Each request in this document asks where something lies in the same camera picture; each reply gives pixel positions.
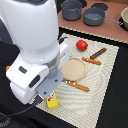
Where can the red toy tomato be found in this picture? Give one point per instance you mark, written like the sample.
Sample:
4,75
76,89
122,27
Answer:
81,45

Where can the yellow snack box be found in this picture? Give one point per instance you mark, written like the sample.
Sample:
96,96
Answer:
52,101

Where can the brown toy sausage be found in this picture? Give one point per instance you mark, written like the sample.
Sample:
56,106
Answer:
98,53

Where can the round beige plate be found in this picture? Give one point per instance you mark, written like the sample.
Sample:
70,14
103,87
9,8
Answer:
74,69

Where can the beige woven placemat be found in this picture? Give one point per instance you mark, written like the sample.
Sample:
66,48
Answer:
78,107

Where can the dark grey pot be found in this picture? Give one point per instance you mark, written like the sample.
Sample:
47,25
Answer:
71,9

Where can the beige bowl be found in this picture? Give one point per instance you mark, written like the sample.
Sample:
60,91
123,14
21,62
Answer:
124,16

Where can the fork with orange handle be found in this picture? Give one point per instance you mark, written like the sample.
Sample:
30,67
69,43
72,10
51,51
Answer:
76,85

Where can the knife with orange handle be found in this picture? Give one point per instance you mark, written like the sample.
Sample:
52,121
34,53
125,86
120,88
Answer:
91,61

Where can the grey saucepan with handle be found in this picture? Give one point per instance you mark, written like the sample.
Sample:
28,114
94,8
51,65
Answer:
94,16

